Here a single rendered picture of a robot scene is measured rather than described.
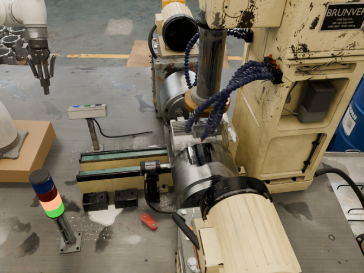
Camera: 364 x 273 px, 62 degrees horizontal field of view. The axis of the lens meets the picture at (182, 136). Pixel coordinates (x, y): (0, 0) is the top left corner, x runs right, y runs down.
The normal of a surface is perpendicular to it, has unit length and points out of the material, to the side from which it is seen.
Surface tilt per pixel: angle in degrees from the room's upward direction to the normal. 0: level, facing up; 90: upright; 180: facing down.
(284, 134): 90
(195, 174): 25
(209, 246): 0
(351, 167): 0
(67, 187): 0
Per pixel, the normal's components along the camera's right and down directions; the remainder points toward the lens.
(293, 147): 0.15, 0.68
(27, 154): 0.04, -0.69
